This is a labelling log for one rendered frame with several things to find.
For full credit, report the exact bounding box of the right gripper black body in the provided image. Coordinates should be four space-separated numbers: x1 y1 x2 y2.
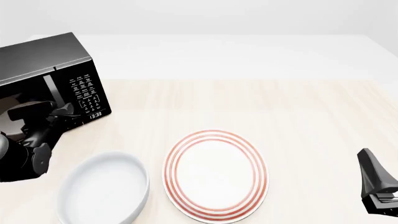
361 188 398 215

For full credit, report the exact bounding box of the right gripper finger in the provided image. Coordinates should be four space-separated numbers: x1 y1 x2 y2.
356 147 398 196

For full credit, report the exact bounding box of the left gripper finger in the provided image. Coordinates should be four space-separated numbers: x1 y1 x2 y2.
52 103 76 117

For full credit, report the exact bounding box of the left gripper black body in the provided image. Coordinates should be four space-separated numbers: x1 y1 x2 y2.
46 113 85 133

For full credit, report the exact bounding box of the black microwave door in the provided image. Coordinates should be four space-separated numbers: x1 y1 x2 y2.
0 67 68 140

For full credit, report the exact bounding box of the black microwave oven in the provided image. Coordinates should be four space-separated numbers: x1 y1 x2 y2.
0 32 113 140

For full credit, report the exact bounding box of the white round bowl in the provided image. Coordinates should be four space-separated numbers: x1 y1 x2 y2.
57 151 150 224

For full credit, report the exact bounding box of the white plate with red rings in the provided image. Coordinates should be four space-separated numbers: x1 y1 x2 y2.
162 129 270 223

